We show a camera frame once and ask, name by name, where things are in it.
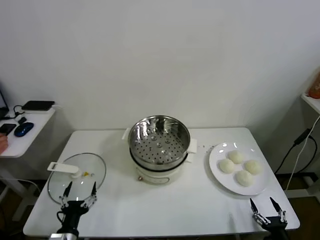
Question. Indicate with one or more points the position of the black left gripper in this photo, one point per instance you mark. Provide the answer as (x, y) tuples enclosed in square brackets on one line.
[(73, 207)]

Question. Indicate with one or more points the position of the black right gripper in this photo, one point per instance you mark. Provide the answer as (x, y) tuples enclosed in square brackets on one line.
[(276, 230)]

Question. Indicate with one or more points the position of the white steamed baozi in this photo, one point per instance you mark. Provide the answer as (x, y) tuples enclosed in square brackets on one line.
[(226, 165), (244, 178), (253, 167), (235, 156)]

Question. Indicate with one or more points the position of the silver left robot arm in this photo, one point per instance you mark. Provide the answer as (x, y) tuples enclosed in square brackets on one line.
[(63, 236)]

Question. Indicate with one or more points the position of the perforated steel steamer basket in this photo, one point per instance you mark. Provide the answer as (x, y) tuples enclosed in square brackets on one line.
[(160, 147)]

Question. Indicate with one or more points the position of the bare person hand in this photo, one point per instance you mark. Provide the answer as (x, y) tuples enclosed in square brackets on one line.
[(3, 145)]

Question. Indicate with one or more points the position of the white round plate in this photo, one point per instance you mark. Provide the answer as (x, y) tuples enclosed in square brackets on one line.
[(225, 150)]

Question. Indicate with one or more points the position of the white side desk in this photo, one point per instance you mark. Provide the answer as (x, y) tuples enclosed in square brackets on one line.
[(30, 140)]

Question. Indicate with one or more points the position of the white electric cooker base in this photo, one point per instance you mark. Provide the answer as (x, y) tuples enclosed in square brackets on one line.
[(155, 177)]

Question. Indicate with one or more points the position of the blue computer mouse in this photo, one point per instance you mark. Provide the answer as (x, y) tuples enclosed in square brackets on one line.
[(23, 128)]

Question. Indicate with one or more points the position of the small black dongle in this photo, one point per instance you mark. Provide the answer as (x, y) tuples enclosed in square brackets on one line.
[(22, 120)]

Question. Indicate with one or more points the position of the black flat box device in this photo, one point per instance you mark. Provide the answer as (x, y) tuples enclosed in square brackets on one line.
[(37, 105)]

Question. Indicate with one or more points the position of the black smartphone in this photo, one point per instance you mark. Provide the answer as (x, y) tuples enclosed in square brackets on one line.
[(7, 128)]

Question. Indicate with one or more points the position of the white shelf board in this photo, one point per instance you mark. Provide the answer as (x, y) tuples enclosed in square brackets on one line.
[(311, 101)]

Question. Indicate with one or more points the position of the black laptop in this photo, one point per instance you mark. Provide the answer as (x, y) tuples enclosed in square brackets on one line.
[(2, 102)]

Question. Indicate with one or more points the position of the orange plastic bag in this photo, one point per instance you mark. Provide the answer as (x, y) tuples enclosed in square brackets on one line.
[(315, 87)]

